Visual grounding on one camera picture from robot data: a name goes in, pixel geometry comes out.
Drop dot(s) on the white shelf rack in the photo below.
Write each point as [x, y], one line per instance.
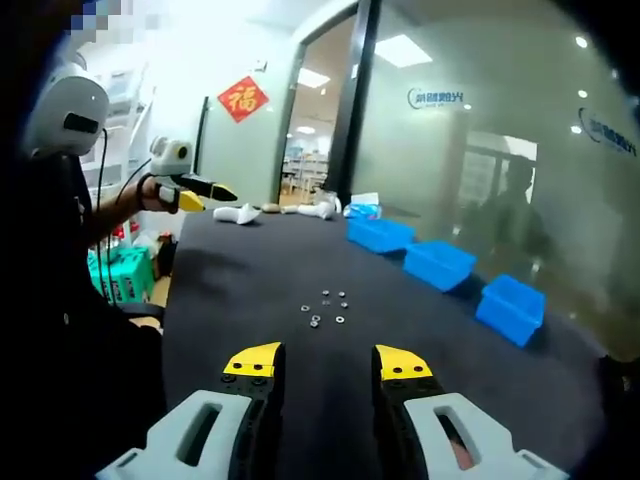
[120, 100]

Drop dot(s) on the green plastic crate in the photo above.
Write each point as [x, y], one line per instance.
[130, 275]

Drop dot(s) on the red paper wall decoration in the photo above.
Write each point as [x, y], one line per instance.
[243, 99]

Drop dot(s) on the white worn device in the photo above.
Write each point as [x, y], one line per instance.
[60, 110]

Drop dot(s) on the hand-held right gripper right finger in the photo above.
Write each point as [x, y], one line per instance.
[485, 435]

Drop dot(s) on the person's left hand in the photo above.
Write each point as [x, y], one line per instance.
[151, 195]

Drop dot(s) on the tissue pack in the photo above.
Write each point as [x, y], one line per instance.
[362, 206]

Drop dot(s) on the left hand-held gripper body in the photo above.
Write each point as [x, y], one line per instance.
[170, 156]

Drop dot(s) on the person's black clothing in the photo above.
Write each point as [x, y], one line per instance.
[50, 325]

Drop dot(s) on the glass pitcher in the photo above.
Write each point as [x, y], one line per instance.
[334, 197]

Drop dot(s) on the group of screws nuts washers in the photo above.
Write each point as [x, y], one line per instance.
[315, 323]

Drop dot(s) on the white curved plastic object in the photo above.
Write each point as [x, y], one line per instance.
[317, 211]

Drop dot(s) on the large white plastic object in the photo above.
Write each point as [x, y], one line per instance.
[235, 215]

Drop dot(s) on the beige stone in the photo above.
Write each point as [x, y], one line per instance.
[271, 207]

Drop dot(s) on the blue plastic bin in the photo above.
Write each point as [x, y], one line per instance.
[440, 265]
[380, 234]
[510, 310]

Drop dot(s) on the black bag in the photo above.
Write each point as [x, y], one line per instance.
[166, 250]

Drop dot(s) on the black door frame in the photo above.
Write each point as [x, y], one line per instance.
[350, 125]

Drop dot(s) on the small white cylinder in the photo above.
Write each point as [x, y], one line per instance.
[290, 209]

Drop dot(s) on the black chair armrest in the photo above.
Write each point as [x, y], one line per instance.
[140, 311]

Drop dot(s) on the plastic bottles cluster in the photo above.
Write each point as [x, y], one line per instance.
[122, 234]

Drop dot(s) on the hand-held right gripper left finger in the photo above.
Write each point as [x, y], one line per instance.
[175, 435]

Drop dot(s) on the blue logo sticker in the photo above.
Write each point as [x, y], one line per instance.
[435, 98]
[607, 135]

